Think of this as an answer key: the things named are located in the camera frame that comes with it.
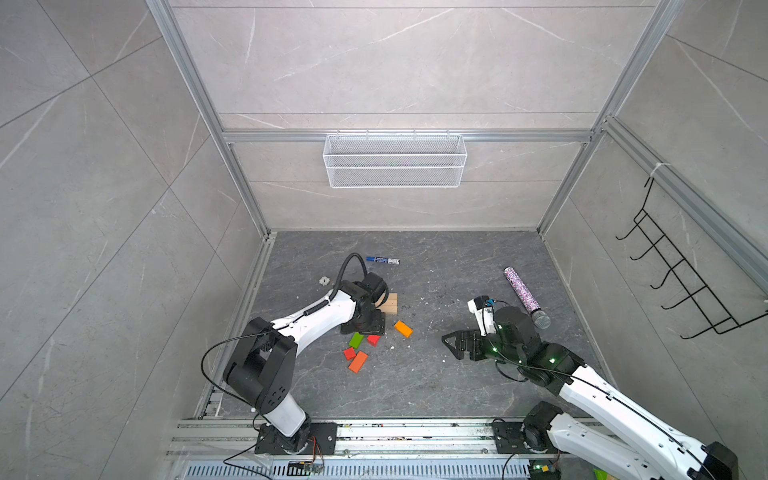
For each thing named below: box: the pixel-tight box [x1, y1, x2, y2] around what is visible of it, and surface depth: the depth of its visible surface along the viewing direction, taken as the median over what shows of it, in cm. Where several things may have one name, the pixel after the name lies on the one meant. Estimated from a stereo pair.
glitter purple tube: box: [503, 266, 551, 330], surface depth 98 cm
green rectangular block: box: [349, 332, 365, 349], surface depth 91 cm
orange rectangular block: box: [348, 351, 369, 374], surface depth 87 cm
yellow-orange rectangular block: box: [394, 320, 414, 338], surface depth 94 cm
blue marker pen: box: [366, 256, 400, 265], surface depth 112 cm
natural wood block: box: [379, 293, 398, 314], surface depth 100 cm
